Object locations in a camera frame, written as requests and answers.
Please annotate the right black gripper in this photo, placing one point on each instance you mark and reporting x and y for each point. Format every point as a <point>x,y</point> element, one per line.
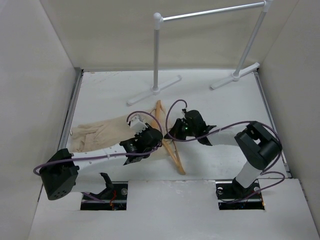
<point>176,130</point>

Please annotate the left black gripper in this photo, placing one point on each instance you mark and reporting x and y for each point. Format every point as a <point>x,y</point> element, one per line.
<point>139,134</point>

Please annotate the wooden clothes hanger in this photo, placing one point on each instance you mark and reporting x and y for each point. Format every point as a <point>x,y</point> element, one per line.
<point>159,112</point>

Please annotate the beige trousers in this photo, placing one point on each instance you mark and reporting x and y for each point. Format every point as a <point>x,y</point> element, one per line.
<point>106,133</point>

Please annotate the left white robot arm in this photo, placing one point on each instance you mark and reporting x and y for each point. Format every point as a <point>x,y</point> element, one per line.
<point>62,171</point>

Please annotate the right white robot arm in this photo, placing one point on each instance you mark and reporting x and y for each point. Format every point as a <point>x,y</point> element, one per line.
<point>258,145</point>

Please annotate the white and silver clothes rack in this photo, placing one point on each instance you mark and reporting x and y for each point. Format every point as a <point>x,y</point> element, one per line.
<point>220,38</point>

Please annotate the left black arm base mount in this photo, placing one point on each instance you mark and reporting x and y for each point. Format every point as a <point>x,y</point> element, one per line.
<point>110,196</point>

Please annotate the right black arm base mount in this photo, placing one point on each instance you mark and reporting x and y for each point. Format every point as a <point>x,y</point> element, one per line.
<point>228,199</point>

